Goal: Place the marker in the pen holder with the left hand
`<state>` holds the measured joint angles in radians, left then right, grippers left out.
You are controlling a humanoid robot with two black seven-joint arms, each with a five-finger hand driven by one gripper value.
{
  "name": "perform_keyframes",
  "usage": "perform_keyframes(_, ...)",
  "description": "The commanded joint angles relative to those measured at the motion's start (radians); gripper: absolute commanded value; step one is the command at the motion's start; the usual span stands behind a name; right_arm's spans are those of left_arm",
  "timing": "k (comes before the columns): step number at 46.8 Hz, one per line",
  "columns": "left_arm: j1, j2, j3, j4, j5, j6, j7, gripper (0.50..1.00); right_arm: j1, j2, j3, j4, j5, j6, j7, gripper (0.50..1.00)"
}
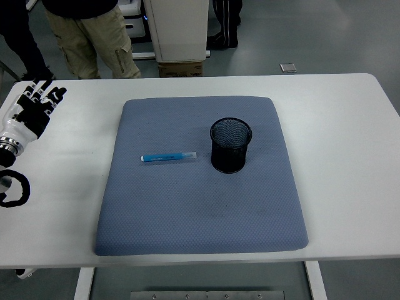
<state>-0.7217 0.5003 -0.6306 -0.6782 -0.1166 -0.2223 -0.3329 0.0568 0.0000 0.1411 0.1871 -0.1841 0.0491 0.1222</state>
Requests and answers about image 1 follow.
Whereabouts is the blue marker pen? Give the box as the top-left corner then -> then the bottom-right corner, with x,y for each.
140,151 -> 198,163

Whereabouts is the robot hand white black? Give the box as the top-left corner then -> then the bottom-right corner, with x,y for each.
0,77 -> 68,144

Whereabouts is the blue-grey textured mat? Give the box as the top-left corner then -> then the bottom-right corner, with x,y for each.
94,96 -> 309,257

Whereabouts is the white table leg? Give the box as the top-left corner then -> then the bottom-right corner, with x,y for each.
74,267 -> 95,300
304,261 -> 328,300

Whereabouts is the person in striped trousers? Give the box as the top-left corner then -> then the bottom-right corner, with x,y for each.
206,0 -> 243,51

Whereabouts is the white stand foot bar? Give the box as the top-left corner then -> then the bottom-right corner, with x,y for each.
131,49 -> 211,60

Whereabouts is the person in black trousers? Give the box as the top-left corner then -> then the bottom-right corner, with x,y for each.
0,0 -> 56,83

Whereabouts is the person in khaki trousers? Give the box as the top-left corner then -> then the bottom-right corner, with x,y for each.
42,0 -> 141,79

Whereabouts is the cardboard box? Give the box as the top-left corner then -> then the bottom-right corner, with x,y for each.
157,61 -> 204,78

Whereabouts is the black mesh pen holder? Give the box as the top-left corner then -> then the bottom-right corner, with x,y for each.
209,117 -> 253,174

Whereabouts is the small white black object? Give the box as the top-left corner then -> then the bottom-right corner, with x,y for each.
14,268 -> 34,280

